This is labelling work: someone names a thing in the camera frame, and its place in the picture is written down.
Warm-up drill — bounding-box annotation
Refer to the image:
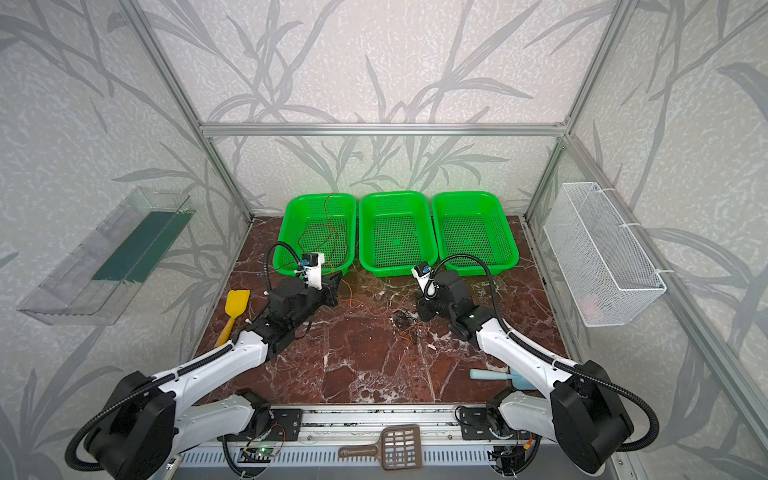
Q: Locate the clear acrylic wall shelf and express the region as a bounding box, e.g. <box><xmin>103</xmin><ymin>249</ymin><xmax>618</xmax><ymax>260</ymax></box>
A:
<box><xmin>18</xmin><ymin>187</ymin><xmax>196</xmax><ymax>326</ymax></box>

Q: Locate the brown slotted spatula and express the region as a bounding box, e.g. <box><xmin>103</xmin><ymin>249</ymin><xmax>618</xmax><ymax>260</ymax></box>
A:
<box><xmin>338</xmin><ymin>424</ymin><xmax>423</xmax><ymax>471</ymax></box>

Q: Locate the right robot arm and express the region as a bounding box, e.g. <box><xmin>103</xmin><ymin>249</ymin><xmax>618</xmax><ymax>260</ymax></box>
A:
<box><xmin>412</xmin><ymin>262</ymin><xmax>660</xmax><ymax>475</ymax></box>

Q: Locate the white wire mesh basket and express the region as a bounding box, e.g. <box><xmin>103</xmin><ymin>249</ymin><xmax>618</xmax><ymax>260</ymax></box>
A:
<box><xmin>544</xmin><ymin>182</ymin><xmax>667</xmax><ymax>328</ymax></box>

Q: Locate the left green plastic basket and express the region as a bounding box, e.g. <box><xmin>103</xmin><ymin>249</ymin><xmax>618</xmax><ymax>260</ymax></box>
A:
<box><xmin>278</xmin><ymin>193</ymin><xmax>358</xmax><ymax>274</ymax></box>

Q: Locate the aluminium rail base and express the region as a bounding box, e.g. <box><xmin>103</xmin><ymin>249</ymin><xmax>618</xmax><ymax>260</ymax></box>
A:
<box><xmin>173</xmin><ymin>403</ymin><xmax>631</xmax><ymax>448</ymax></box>

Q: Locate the right green plastic basket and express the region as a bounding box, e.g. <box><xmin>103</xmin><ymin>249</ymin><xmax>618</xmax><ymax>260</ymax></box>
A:
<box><xmin>431</xmin><ymin>191</ymin><xmax>520</xmax><ymax>276</ymax></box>

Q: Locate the red cable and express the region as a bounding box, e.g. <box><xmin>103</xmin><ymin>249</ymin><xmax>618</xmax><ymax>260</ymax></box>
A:
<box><xmin>277</xmin><ymin>191</ymin><xmax>355</xmax><ymax>271</ymax></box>

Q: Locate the green plastic basket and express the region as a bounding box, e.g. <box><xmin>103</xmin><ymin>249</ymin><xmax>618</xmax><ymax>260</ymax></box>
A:
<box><xmin>359</xmin><ymin>191</ymin><xmax>438</xmax><ymax>278</ymax></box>
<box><xmin>278</xmin><ymin>193</ymin><xmax>358</xmax><ymax>274</ymax></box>
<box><xmin>431</xmin><ymin>191</ymin><xmax>520</xmax><ymax>276</ymax></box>

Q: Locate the yellow plastic spatula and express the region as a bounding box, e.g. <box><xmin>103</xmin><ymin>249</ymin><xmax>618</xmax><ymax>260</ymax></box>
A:
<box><xmin>215</xmin><ymin>290</ymin><xmax>250</xmax><ymax>348</ymax></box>

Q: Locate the middle green plastic basket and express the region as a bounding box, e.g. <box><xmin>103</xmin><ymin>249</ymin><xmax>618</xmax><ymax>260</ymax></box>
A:
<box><xmin>359</xmin><ymin>191</ymin><xmax>438</xmax><ymax>278</ymax></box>

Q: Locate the light blue plastic scoop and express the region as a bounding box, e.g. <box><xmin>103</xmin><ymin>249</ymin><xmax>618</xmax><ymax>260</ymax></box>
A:
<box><xmin>469</xmin><ymin>369</ymin><xmax>536</xmax><ymax>390</ymax></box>

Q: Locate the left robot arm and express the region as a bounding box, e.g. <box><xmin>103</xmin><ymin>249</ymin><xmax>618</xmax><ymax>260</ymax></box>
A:
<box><xmin>64</xmin><ymin>252</ymin><xmax>343</xmax><ymax>479</ymax></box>

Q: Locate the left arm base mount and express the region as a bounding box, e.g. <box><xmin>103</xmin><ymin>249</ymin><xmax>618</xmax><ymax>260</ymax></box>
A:
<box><xmin>236</xmin><ymin>389</ymin><xmax>303</xmax><ymax>442</ymax></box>

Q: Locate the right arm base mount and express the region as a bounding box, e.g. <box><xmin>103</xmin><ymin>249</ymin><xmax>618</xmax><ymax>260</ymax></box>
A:
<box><xmin>454</xmin><ymin>405</ymin><xmax>532</xmax><ymax>443</ymax></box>

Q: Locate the green circuit board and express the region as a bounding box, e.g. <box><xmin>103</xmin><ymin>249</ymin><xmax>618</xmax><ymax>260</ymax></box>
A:
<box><xmin>241</xmin><ymin>446</ymin><xmax>280</xmax><ymax>463</ymax></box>

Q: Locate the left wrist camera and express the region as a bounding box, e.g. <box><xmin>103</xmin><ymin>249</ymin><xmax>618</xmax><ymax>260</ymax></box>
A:
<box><xmin>299</xmin><ymin>252</ymin><xmax>325</xmax><ymax>290</ymax></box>

